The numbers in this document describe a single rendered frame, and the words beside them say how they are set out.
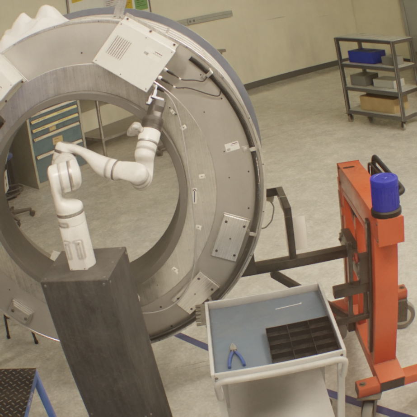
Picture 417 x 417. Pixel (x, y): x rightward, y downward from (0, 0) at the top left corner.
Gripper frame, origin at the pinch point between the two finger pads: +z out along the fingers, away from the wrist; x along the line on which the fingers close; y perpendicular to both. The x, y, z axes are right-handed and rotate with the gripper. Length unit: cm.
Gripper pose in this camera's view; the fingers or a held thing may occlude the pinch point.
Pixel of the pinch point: (155, 86)
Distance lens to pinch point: 249.4
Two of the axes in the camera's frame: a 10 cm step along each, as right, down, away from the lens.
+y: 9.0, 2.8, 3.3
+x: 4.0, -2.6, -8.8
